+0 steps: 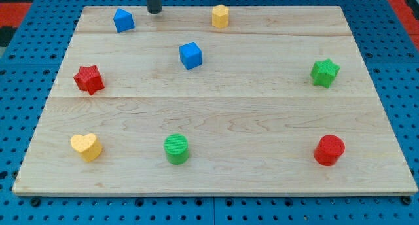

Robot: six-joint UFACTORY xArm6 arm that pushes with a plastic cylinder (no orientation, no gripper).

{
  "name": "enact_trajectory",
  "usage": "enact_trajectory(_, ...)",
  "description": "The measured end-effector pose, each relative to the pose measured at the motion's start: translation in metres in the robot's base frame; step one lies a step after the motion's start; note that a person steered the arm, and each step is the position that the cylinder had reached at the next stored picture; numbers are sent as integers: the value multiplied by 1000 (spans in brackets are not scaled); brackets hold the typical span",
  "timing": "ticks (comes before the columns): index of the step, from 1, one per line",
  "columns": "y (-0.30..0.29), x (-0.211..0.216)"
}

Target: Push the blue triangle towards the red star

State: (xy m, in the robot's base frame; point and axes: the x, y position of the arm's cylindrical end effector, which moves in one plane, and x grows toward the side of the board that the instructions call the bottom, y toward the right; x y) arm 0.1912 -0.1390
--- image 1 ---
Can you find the light wooden board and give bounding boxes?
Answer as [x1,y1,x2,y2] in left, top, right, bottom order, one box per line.
[13,6,418,197]

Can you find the red star block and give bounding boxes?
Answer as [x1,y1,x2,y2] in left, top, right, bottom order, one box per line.
[73,65,105,95]

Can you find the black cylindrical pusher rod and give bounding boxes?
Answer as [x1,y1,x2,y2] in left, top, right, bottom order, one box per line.
[146,0,162,14]

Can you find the yellow heart block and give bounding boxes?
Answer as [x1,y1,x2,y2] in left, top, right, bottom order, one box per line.
[70,133,103,162]

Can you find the blue cube block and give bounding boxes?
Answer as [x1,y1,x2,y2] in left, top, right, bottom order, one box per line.
[179,42,202,70]

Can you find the yellow hexagon block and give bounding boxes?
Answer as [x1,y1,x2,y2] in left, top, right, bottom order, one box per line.
[211,5,229,29]

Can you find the red cylinder block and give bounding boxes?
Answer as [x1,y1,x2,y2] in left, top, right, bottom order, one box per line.
[314,135,346,166]

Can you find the green cylinder block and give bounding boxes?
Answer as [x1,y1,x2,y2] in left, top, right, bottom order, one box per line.
[164,133,189,165]

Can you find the green star block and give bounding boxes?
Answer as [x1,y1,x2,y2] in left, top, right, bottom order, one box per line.
[310,58,340,88]

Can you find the blue triangle block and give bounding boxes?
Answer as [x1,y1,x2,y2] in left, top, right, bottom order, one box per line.
[113,8,135,33]

